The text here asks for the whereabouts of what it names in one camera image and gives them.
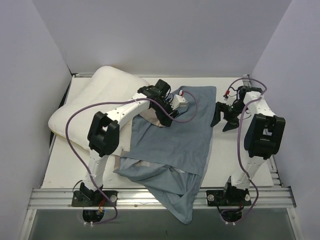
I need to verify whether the blue-grey pillowcase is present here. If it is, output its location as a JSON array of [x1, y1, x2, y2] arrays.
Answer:
[[114, 86, 217, 224]]

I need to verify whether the white pillow yellow edge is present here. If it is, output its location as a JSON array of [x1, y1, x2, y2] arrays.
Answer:
[[48, 66, 149, 151]]

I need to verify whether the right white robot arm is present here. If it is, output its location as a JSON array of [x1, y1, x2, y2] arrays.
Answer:
[[207, 86, 286, 207]]

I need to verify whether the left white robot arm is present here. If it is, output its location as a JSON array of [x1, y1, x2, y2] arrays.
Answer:
[[72, 79, 187, 207]]

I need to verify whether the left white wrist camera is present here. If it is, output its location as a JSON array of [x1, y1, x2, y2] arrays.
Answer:
[[170, 94, 188, 110]]

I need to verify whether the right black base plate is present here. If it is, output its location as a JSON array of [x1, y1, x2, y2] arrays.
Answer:
[[206, 182, 252, 207]]

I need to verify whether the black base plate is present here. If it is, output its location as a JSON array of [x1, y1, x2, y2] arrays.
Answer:
[[206, 182, 252, 207], [71, 182, 118, 207]]

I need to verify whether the front aluminium rail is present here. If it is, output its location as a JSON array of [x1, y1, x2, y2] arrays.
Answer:
[[26, 186, 297, 211]]

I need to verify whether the back aluminium rail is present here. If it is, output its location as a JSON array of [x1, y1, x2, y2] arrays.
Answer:
[[72, 72, 94, 78]]

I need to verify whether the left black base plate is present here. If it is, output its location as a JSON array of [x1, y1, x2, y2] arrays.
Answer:
[[71, 182, 118, 207]]

